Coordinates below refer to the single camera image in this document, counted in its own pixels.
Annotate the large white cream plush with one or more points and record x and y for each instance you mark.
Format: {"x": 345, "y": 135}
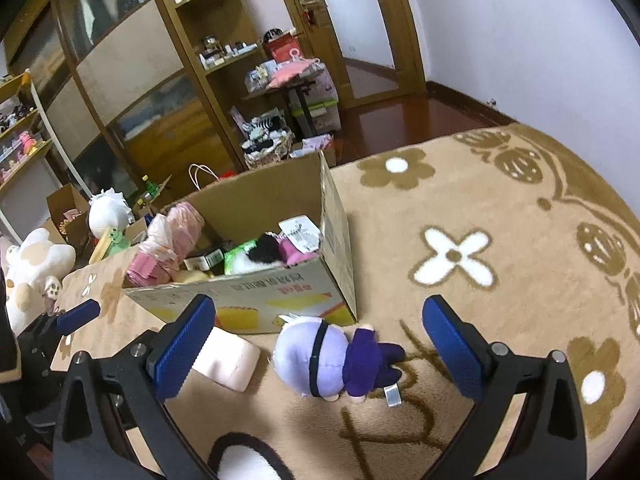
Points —
{"x": 34, "y": 273}

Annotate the white-haired purple doll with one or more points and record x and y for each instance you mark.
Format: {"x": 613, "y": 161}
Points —
{"x": 316, "y": 358}

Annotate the pink plush toy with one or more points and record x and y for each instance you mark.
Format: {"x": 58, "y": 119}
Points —
{"x": 290, "y": 255}

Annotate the beige floral blanket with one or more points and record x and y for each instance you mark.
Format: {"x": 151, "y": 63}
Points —
{"x": 521, "y": 237}

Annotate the green frog plush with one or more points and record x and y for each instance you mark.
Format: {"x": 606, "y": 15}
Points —
{"x": 110, "y": 243}

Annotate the black tissue packet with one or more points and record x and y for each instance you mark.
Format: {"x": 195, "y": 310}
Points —
{"x": 204, "y": 261}

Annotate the small cardboard box on floor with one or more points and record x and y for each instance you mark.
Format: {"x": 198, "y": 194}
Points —
{"x": 317, "y": 144}

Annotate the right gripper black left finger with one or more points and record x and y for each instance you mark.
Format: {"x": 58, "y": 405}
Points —
{"x": 112, "y": 422}

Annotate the wicker basket with plushies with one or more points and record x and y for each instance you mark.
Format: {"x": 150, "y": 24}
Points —
{"x": 268, "y": 140}

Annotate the clear plastic storage bin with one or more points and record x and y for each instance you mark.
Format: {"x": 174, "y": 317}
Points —
{"x": 322, "y": 98}

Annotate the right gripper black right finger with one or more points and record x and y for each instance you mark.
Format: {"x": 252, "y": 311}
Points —
{"x": 548, "y": 440}

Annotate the pink packaged plush doll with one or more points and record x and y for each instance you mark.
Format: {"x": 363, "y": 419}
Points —
{"x": 171, "y": 237}

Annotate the small black side table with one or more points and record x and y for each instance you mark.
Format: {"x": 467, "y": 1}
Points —
{"x": 299, "y": 86}

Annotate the open cardboard box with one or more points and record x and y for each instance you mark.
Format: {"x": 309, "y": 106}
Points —
{"x": 297, "y": 199}
{"x": 68, "y": 218}

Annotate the green tissue packet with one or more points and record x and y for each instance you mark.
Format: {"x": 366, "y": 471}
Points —
{"x": 237, "y": 261}

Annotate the white black penguin plush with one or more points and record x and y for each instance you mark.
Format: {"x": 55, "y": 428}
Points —
{"x": 266, "y": 252}

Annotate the pink cloth on table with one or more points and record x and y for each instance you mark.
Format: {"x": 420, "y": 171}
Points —
{"x": 299, "y": 68}

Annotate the red paper gift bag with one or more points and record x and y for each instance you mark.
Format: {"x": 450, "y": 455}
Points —
{"x": 202, "y": 175}

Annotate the yellow bear plush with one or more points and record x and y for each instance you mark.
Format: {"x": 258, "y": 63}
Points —
{"x": 190, "y": 276}

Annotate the white round plush head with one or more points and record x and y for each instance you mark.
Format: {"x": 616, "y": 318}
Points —
{"x": 108, "y": 210}

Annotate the green glass bottle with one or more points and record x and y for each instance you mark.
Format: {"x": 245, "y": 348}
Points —
{"x": 151, "y": 189}

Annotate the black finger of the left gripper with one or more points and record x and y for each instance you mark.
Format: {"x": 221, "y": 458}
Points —
{"x": 67, "y": 322}

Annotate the wooden door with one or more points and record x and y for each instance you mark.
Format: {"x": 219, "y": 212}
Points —
{"x": 370, "y": 47}

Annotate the open cardboard box left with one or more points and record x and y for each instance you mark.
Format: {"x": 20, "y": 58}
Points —
{"x": 68, "y": 218}

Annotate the red box on shelf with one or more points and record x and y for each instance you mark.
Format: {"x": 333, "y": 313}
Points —
{"x": 284, "y": 48}

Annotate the brown wooden wardrobe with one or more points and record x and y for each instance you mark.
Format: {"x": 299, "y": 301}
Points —
{"x": 135, "y": 90}

